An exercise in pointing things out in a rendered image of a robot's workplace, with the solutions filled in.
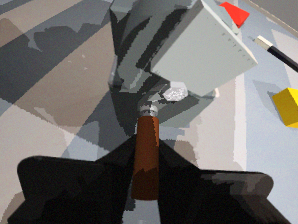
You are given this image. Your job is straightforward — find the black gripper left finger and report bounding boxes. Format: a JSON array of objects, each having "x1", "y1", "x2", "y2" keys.
[{"x1": 17, "y1": 134, "x2": 136, "y2": 224}]

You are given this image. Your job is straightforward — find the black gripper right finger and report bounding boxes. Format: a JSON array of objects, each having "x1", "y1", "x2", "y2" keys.
[{"x1": 158, "y1": 138, "x2": 274, "y2": 224}]

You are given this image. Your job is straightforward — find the red rectangular block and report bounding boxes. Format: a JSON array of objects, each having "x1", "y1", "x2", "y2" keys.
[{"x1": 219, "y1": 2, "x2": 250, "y2": 29}]

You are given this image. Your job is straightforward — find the yellow cube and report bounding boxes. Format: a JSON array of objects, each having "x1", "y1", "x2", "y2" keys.
[{"x1": 272, "y1": 88, "x2": 298, "y2": 128}]

